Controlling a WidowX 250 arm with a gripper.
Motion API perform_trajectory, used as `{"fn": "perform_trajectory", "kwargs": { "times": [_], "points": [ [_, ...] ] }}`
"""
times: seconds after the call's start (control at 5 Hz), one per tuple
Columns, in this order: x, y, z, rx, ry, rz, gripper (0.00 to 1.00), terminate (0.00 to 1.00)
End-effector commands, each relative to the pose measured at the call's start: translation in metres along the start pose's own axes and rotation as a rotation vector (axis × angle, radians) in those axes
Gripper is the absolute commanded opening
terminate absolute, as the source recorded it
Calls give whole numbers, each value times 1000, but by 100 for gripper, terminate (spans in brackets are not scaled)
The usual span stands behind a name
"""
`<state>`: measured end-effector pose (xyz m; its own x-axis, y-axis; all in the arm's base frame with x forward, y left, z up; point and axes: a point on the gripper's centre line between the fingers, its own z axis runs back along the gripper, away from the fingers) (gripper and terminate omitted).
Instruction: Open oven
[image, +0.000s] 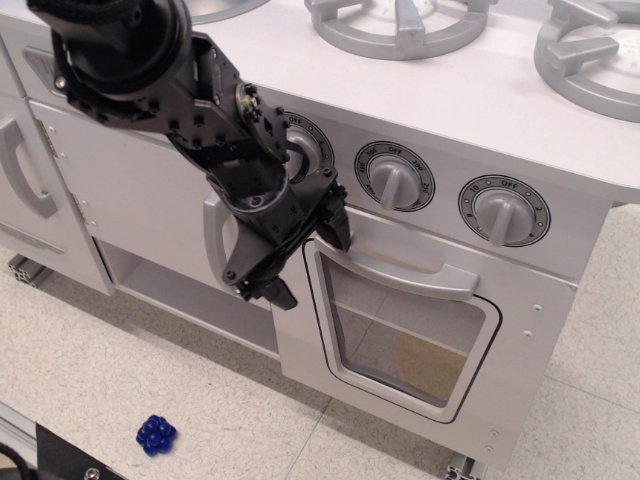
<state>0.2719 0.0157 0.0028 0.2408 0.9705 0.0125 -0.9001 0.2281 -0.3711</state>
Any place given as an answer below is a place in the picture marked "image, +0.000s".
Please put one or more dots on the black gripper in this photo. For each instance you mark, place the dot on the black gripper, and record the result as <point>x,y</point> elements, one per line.
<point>271,232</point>

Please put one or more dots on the silver oven door handle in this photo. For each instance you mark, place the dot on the silver oven door handle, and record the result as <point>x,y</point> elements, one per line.
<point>448,283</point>

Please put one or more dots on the white toy oven door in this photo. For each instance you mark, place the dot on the white toy oven door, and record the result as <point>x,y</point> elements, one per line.
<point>462,374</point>

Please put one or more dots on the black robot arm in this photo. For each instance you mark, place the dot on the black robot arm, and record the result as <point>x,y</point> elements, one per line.
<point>139,65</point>

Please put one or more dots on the middle grey stove knob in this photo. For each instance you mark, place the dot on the middle grey stove knob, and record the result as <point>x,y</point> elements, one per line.
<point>394,176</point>

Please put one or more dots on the grey stove knob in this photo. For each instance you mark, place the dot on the grey stove knob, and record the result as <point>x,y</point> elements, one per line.
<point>307,146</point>
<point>394,176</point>
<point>504,211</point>

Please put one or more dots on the left grey stove knob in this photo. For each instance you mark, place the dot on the left grey stove knob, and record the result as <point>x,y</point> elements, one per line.
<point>307,146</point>

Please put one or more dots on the white cabinet door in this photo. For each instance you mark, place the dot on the white cabinet door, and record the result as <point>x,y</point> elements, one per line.
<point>136,191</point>
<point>39,218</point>

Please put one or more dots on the right grey stove knob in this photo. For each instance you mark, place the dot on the right grey stove knob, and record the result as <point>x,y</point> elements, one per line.
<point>504,211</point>

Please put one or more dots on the white toy kitchen unit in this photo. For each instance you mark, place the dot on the white toy kitchen unit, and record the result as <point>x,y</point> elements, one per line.
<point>480,110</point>

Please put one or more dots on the blue toy grape bunch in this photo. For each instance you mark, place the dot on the blue toy grape bunch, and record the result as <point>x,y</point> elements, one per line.
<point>156,435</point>

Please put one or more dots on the middle silver stove burner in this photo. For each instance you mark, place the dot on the middle silver stove burner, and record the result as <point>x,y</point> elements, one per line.
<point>411,41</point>

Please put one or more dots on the white left cabinet door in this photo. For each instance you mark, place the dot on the white left cabinet door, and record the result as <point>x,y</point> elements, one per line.
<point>39,218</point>

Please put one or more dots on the silver vent grille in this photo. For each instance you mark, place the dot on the silver vent grille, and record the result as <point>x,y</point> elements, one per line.
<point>44,65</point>

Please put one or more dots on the right silver stove burner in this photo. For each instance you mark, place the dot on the right silver stove burner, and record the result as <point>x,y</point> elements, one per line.
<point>560,62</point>

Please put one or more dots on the silver cabinet door handle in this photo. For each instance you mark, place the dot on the silver cabinet door handle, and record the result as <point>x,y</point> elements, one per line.
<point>220,235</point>

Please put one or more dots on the aluminium frame rail right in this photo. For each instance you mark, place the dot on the aluminium frame rail right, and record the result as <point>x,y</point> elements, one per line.
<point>462,467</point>

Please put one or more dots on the aluminium frame rail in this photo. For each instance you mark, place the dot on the aluminium frame rail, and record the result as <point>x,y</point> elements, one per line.
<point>462,467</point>
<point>28,271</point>

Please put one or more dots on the silver left door handle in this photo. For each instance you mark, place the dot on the silver left door handle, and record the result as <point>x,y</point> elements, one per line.
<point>41,203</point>

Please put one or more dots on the aluminium frame rail left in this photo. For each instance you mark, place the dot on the aluminium frame rail left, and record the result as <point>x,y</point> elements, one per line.
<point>28,271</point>

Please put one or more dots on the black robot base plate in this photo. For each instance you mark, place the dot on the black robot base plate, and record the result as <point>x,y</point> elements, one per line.
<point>59,459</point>

